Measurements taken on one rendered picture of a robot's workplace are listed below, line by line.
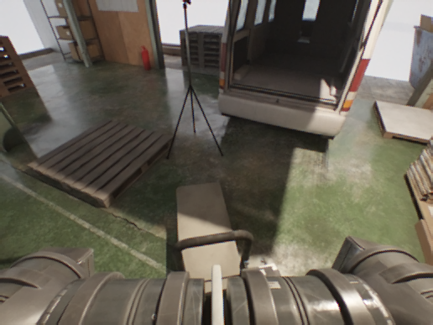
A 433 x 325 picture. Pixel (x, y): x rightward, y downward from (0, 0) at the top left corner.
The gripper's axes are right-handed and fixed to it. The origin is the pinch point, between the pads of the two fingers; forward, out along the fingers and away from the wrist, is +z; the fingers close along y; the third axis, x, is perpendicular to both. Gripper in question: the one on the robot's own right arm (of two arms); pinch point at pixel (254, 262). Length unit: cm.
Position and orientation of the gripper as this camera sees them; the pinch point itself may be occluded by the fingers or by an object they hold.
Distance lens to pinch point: 96.6
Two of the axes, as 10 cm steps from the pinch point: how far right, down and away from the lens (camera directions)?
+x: -0.5, -9.3, -3.5
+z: -1.7, -3.4, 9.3
